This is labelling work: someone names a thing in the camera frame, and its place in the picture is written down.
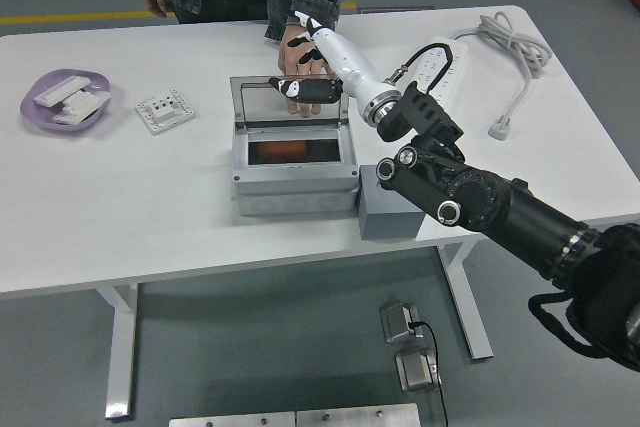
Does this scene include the long white plastic panel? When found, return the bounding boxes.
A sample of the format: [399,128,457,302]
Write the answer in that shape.
[32,75,93,109]

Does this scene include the black floor cable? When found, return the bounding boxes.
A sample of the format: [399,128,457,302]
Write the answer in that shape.
[406,320,451,427]

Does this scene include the white plastic clip pieces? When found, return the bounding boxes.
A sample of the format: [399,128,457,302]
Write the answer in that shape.
[51,89,112,126]

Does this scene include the white wall socket panel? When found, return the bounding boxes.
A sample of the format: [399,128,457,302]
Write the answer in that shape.
[134,88,198,137]

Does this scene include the grey electrical box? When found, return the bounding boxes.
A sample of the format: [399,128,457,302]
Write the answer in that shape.
[228,74,363,219]

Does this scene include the white table leg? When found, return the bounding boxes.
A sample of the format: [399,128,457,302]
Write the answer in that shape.
[95,282,141,421]
[437,240,496,362]

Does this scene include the orange cylinder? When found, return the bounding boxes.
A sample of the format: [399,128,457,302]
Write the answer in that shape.
[256,142,308,160]

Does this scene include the grey power cord with plug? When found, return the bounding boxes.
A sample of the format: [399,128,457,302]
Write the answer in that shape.
[451,11,554,141]

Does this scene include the grey cube with round hole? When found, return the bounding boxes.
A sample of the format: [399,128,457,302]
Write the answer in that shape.
[357,163,427,241]

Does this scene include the person's left hand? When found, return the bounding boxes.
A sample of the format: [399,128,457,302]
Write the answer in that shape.
[277,20,327,120]

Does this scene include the silver floor socket box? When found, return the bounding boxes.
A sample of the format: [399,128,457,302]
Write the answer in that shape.
[378,300,424,345]
[394,346,444,394]

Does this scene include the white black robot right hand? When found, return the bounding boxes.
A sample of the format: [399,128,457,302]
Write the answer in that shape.
[268,10,396,111]

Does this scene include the silver metal plate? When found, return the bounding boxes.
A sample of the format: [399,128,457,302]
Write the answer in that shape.
[168,411,297,427]
[295,402,422,427]

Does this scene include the white power strip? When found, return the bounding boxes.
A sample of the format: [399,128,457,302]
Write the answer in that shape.
[411,35,470,111]

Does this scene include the purple dish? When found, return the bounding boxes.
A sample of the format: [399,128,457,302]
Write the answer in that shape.
[19,68,113,137]

